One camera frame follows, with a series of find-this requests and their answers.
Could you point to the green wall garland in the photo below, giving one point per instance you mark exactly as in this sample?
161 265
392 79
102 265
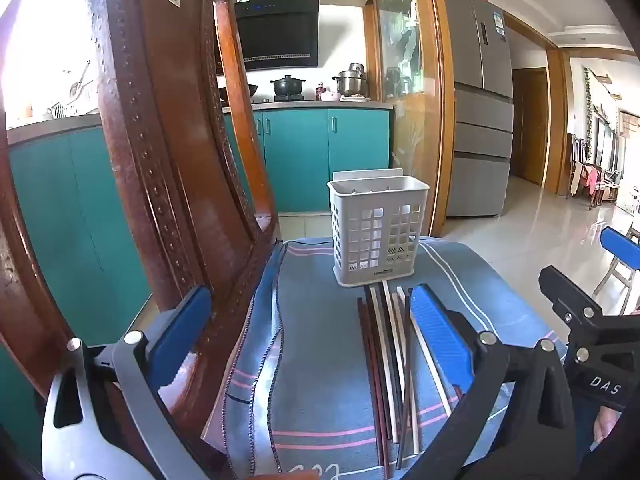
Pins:
588 110

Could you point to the carved wooden chair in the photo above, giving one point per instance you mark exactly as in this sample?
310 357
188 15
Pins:
150 160

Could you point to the brown wooden door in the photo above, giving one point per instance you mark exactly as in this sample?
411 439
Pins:
530 125

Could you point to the person's right hand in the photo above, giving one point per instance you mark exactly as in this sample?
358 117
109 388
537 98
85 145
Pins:
607 425

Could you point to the black chopstick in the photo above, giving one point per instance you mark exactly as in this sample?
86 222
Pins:
400 435
390 335

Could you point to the white plastic utensil basket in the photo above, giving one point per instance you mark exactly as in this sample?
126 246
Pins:
340 200

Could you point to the clothes drying rack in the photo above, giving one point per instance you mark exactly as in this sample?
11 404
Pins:
592 180

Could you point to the wooden doorway frame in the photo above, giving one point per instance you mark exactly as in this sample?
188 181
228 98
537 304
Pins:
556 125

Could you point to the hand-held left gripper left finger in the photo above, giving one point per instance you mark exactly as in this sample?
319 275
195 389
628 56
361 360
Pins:
182 330

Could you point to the teal kitchen base cabinet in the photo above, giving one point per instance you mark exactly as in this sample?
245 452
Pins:
60 210
300 160

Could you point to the black wok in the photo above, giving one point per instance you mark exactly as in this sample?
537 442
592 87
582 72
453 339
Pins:
250 91

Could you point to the blue striped blanket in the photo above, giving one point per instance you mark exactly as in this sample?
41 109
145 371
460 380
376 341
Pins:
320 360

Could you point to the black cooking pot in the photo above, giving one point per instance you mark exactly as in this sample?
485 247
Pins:
287 87

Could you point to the pink bowl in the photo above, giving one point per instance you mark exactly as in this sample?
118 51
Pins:
330 96

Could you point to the small dark bottle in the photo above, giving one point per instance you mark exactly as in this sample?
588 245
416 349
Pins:
319 91

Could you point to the black range hood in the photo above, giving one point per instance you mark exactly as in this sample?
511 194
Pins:
280 30

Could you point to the dark red chopstick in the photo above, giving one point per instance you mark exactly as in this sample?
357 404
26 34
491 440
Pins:
380 385
371 385

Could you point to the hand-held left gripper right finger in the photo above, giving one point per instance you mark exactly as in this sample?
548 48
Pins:
440 330

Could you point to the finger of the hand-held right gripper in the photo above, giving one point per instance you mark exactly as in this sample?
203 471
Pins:
620 242
562 285

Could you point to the stainless steel stockpot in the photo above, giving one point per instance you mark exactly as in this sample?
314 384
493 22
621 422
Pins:
350 82

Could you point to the grey refrigerator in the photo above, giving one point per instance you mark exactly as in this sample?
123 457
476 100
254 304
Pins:
475 110

